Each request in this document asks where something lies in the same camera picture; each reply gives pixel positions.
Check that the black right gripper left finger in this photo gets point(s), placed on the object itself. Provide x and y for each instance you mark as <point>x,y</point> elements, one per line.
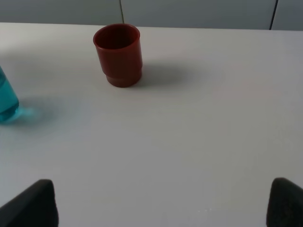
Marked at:
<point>34,207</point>

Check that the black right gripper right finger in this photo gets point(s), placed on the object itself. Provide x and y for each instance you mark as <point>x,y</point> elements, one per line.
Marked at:
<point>285,205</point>

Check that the red plastic cup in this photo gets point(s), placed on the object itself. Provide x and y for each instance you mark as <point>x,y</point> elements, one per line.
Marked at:
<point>119,52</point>

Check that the teal translucent plastic cup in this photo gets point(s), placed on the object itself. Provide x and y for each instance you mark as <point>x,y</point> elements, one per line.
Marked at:
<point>9,102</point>

